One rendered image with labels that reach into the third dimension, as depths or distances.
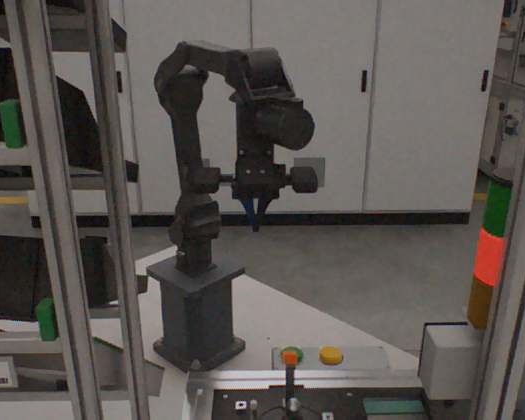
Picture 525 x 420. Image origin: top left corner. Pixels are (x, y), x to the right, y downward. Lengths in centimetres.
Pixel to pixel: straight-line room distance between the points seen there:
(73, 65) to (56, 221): 335
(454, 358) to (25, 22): 49
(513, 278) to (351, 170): 330
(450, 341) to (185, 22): 316
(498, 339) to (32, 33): 47
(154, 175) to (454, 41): 218
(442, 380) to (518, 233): 19
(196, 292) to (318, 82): 274
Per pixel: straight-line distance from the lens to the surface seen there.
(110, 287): 65
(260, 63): 75
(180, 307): 107
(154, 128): 370
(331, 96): 365
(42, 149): 40
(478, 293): 57
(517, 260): 52
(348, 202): 387
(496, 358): 57
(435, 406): 93
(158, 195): 384
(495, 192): 53
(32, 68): 39
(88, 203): 397
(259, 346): 120
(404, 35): 370
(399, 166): 387
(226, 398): 91
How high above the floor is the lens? 157
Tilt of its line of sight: 22 degrees down
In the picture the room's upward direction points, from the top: straight up
